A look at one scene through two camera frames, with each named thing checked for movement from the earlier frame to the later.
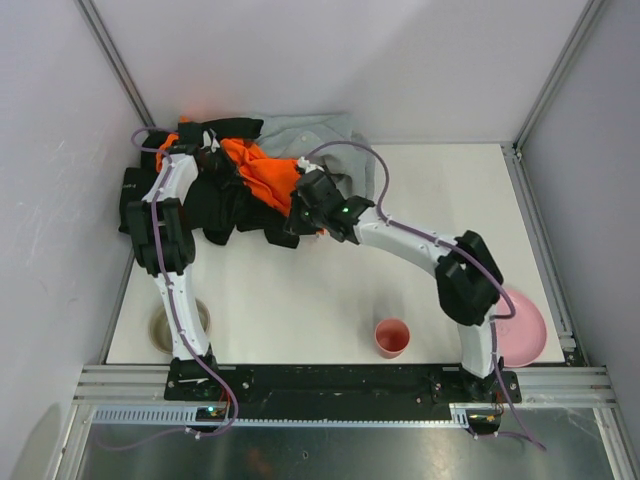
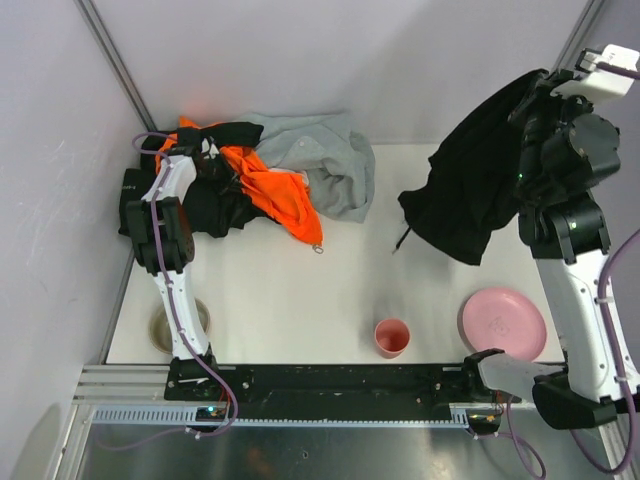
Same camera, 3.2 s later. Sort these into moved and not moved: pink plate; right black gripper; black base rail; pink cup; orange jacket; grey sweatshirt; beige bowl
Moved: right black gripper; orange jacket
Not moved: pink cup; black base rail; pink plate; grey sweatshirt; beige bowl
